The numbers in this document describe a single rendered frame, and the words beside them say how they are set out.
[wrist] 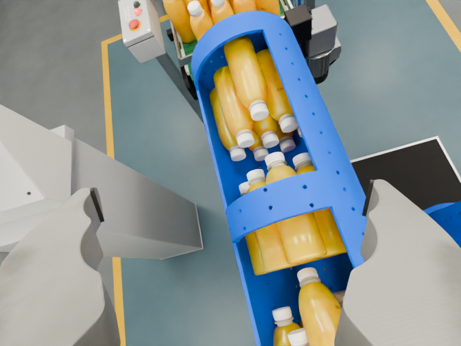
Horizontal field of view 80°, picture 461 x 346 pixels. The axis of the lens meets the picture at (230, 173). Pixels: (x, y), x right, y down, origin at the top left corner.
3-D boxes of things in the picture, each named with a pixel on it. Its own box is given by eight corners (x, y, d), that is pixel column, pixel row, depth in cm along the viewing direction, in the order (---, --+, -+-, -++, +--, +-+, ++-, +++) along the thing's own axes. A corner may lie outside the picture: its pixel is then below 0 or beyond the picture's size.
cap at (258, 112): (261, 99, 59) (263, 106, 58) (269, 106, 62) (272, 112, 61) (245, 108, 61) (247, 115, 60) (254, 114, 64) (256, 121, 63)
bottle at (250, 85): (241, 29, 64) (264, 93, 57) (256, 46, 69) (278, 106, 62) (217, 47, 67) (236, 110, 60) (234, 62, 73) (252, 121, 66)
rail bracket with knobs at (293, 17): (286, 52, 95) (284, 29, 86) (280, 37, 98) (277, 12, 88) (315, 41, 94) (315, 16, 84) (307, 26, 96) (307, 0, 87)
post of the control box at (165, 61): (223, 150, 191) (145, 44, 100) (221, 145, 193) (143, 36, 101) (228, 148, 191) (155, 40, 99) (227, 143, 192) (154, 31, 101)
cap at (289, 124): (294, 122, 65) (297, 128, 65) (278, 126, 65) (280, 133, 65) (296, 113, 62) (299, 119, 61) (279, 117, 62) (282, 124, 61)
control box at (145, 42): (140, 64, 97) (122, 42, 88) (134, 24, 105) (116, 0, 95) (166, 53, 96) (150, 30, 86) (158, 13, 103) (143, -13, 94)
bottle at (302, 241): (327, 252, 52) (295, 164, 58) (326, 252, 45) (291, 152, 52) (291, 263, 53) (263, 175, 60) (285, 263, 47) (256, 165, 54)
